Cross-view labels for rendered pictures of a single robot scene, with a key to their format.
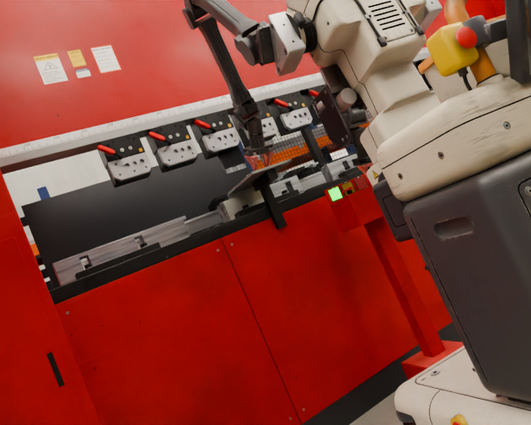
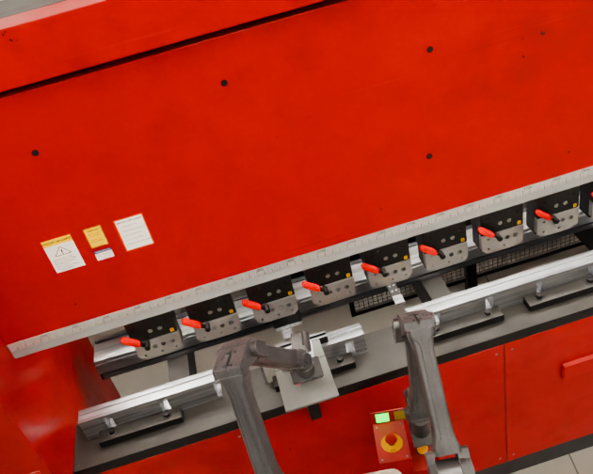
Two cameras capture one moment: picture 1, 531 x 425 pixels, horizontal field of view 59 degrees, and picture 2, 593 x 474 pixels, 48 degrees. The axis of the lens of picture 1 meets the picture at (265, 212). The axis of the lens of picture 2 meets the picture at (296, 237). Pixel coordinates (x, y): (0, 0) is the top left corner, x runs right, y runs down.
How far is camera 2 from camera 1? 2.18 m
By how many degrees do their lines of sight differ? 47
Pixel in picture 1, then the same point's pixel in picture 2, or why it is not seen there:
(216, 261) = (235, 444)
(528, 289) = not seen: outside the picture
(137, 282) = (154, 462)
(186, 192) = not seen: hidden behind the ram
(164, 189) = not seen: hidden behind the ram
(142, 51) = (185, 214)
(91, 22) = (115, 185)
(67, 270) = (92, 427)
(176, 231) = (203, 393)
